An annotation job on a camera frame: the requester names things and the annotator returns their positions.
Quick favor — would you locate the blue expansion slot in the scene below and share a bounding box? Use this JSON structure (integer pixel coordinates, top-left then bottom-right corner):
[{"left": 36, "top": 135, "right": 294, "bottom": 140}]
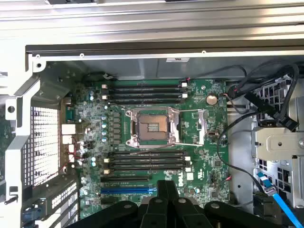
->
[{"left": 100, "top": 187, "right": 157, "bottom": 195}]

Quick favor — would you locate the long black expansion slot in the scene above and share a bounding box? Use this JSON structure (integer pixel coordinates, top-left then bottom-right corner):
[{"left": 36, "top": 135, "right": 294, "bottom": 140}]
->
[{"left": 100, "top": 175, "right": 153, "bottom": 183}]

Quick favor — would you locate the green motherboard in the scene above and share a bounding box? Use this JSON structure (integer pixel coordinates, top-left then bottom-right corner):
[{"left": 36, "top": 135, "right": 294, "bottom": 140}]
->
[{"left": 60, "top": 79, "right": 230, "bottom": 219}]

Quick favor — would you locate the CPU socket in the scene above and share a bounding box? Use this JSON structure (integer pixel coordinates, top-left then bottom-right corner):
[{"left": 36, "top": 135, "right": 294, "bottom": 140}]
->
[{"left": 125, "top": 108, "right": 181, "bottom": 148}]

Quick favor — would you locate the metal socket cover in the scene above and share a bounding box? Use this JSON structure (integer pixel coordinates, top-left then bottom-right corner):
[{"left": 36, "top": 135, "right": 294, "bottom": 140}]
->
[{"left": 178, "top": 108, "right": 208, "bottom": 147}]

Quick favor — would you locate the round coin battery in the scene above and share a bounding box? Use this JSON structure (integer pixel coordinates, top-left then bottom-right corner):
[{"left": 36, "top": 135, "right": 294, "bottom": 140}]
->
[{"left": 206, "top": 94, "right": 218, "bottom": 106}]

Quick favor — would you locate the silver disk bay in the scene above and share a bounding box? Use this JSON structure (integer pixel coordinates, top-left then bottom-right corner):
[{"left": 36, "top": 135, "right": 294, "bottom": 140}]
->
[{"left": 251, "top": 78, "right": 304, "bottom": 214}]

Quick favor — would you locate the open PC case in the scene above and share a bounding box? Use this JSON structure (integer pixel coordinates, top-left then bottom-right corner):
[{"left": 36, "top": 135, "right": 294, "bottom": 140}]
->
[{"left": 4, "top": 44, "right": 304, "bottom": 228}]

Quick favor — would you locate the green graphics card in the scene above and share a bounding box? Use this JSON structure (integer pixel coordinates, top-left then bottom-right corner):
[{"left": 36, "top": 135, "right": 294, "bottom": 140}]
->
[{"left": 0, "top": 104, "right": 8, "bottom": 148}]

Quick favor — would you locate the black curved cable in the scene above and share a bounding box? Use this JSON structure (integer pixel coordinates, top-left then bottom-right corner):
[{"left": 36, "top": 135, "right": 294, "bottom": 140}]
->
[{"left": 217, "top": 111, "right": 266, "bottom": 190}]

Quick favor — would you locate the red fan wire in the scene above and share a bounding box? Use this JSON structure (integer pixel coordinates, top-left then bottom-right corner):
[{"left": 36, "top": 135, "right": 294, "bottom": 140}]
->
[{"left": 59, "top": 137, "right": 79, "bottom": 172}]

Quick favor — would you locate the blue SATA wire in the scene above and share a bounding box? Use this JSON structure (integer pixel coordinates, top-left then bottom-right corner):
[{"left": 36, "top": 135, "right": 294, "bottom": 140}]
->
[{"left": 256, "top": 173, "right": 304, "bottom": 228}]

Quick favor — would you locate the thick black cable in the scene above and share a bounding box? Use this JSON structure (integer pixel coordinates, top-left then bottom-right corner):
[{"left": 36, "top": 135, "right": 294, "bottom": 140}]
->
[{"left": 227, "top": 62, "right": 300, "bottom": 133}]

